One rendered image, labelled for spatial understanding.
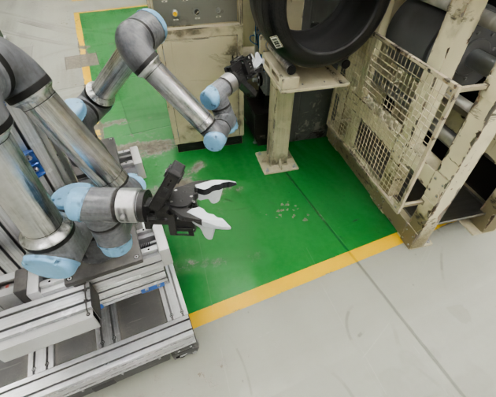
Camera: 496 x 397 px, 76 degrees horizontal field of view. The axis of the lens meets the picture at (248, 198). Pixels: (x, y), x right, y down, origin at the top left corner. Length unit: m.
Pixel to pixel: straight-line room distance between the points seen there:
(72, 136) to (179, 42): 1.53
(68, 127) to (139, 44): 0.42
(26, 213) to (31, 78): 0.27
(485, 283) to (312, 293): 0.94
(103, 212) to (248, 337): 1.11
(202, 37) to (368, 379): 2.05
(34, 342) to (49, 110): 0.67
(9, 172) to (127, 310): 0.97
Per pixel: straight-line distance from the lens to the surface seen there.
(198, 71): 2.30
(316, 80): 1.79
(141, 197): 0.69
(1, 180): 0.75
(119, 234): 0.79
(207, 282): 1.80
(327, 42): 1.89
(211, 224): 0.61
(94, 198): 0.72
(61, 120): 0.79
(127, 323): 1.54
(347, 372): 1.66
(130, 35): 1.12
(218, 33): 2.25
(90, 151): 0.81
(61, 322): 1.13
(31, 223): 0.82
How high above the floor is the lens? 1.54
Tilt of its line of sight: 45 degrees down
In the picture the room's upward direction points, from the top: straight up
